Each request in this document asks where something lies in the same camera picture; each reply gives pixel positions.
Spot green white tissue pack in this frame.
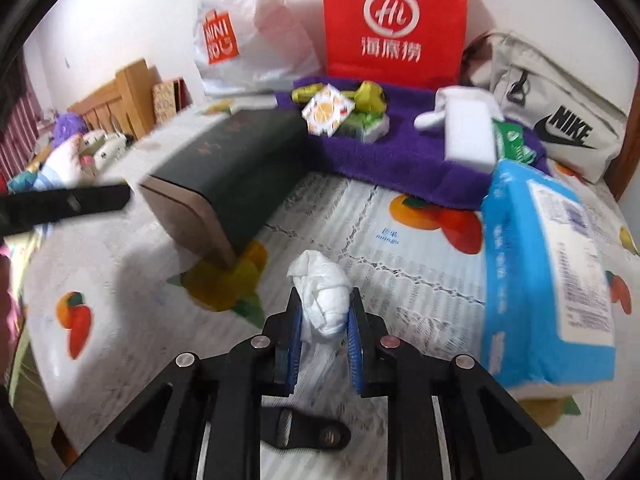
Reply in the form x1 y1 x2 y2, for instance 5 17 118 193
334 112 390 144

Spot green wet wipes packet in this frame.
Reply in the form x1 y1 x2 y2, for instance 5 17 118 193
492 119 536 166

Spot white plush toys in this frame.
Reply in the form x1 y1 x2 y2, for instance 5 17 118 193
36 130 130 190

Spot red paper shopping bag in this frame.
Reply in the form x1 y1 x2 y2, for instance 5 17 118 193
323 0 468 90

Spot dark green gold box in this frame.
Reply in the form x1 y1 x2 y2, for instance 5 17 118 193
140 108 308 269

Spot fruit print snack packet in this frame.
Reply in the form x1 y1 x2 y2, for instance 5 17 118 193
302 84 355 138

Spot white tissue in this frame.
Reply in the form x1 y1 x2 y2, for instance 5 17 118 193
288 249 352 344

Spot beige Nike waist bag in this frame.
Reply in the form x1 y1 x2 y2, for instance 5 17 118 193
462 30 627 183

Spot patterned brown book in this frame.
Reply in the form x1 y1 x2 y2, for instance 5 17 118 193
152 78 192 125

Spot blue tissue package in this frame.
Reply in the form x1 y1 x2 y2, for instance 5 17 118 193
480 159 616 399

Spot fruit print bedsheet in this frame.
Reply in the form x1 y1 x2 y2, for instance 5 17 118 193
14 94 640 480

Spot wooden headboard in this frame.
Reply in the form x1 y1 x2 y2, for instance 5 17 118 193
67 58 160 140

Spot black strap piece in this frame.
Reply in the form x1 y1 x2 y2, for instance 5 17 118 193
259 405 353 452

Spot purple plush toy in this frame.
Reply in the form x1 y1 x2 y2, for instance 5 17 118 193
52 112 89 148

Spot white plastic Miniso bag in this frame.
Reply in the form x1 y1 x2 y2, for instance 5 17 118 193
193 0 320 96

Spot brown wooden door frame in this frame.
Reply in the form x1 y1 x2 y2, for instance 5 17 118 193
604 78 640 202

